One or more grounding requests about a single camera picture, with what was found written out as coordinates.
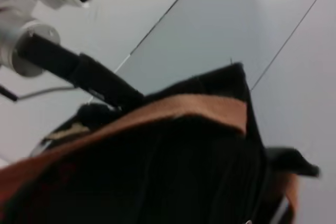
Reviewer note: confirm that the white robot neck mount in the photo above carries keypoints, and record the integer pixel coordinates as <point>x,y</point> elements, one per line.
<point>13,1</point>

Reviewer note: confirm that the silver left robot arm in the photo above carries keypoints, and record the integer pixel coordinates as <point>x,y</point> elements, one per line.
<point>42,28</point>

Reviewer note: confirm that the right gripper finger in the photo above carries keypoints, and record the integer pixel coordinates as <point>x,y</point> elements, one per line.
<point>291,161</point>

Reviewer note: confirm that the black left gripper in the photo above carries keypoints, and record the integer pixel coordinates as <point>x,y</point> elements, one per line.
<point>99,79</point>

